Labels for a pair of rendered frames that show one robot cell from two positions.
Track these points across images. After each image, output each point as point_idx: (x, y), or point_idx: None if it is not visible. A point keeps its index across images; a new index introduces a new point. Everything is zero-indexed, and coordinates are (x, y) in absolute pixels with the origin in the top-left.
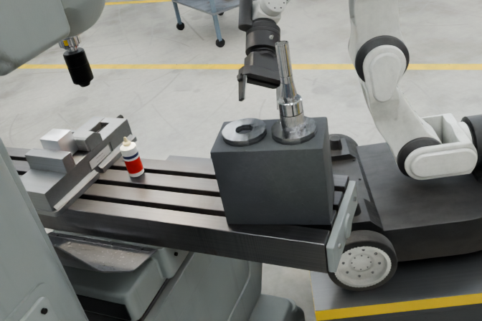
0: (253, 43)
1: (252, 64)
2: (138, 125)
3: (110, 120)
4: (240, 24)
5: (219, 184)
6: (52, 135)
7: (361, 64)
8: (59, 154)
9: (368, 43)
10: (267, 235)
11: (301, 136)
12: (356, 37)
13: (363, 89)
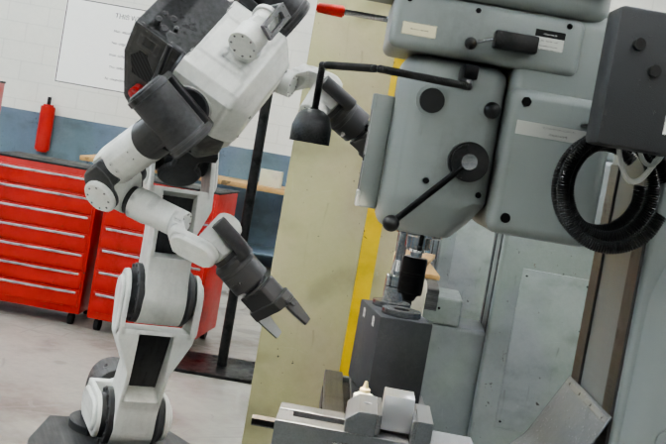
0: (264, 268)
1: (281, 286)
2: None
3: (286, 411)
4: (253, 250)
5: (426, 358)
6: (403, 393)
7: (194, 299)
8: (420, 406)
9: (191, 276)
10: (420, 396)
11: (404, 301)
12: (188, 271)
13: (136, 349)
